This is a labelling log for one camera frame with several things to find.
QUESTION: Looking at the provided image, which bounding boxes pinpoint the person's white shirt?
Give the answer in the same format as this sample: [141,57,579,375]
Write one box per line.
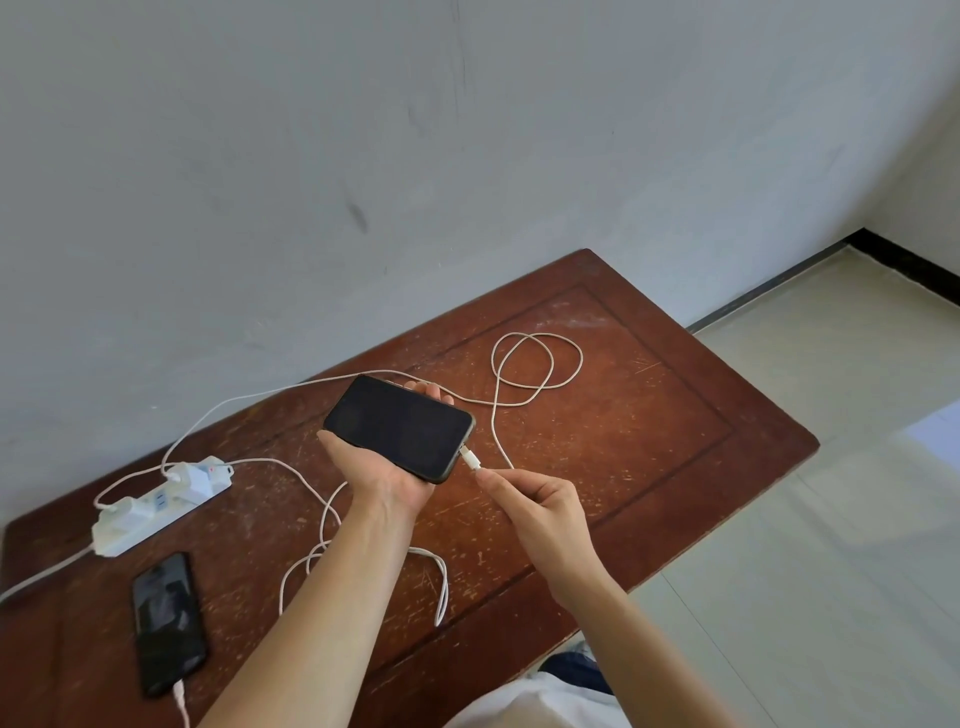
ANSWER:
[446,671,635,728]

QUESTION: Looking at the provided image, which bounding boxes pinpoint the person's left forearm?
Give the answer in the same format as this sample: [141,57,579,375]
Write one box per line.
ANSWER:
[198,506,418,728]

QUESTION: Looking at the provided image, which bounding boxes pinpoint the person's right hand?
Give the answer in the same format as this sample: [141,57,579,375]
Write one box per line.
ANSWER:
[477,468,605,610]

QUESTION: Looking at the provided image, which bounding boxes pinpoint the white charger with cable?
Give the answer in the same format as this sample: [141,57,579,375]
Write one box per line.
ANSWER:
[159,332,585,474]
[93,457,451,728]

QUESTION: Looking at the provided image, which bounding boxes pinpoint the person's right forearm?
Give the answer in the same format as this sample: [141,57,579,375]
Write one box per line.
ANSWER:
[554,569,740,728]

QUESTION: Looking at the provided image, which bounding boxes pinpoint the black smartphone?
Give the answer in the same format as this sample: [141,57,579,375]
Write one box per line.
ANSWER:
[131,552,210,699]
[322,374,478,485]

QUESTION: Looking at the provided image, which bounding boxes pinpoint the white power strip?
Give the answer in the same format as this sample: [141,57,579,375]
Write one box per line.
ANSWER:
[89,455,235,559]

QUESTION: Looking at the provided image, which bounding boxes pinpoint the person's left hand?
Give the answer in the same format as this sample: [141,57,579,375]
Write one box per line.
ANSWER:
[316,378,455,519]

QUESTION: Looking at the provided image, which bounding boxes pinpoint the person's dark blue trousers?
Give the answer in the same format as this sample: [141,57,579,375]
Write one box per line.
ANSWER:
[538,650,615,695]

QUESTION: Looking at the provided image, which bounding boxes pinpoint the brown wooden table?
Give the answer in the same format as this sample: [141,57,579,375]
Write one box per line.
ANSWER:
[0,248,820,728]

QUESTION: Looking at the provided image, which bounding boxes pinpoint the grey power strip cord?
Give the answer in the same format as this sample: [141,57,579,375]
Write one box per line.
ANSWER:
[0,545,99,605]

